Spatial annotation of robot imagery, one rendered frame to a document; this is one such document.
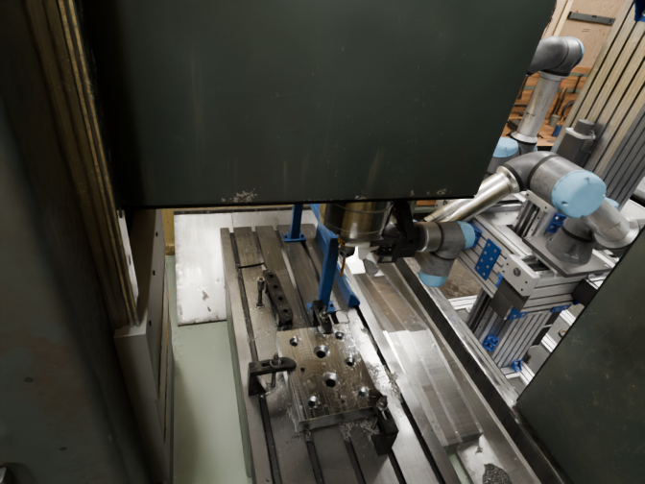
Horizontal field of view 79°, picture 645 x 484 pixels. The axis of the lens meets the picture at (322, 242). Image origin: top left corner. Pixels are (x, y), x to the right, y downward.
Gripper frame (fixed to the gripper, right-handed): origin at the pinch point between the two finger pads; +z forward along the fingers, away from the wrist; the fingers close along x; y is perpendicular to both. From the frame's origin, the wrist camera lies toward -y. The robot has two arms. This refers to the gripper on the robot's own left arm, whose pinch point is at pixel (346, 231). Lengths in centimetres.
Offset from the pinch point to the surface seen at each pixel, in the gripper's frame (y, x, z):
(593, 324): 15, -23, -66
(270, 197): -16.3, -12.5, 21.4
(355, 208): -10.7, -7.2, 2.7
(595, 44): -33, 269, -360
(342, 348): 42.1, -0.4, -7.7
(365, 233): -4.9, -7.8, -0.7
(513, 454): 72, -29, -65
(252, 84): -34.0, -12.5, 25.4
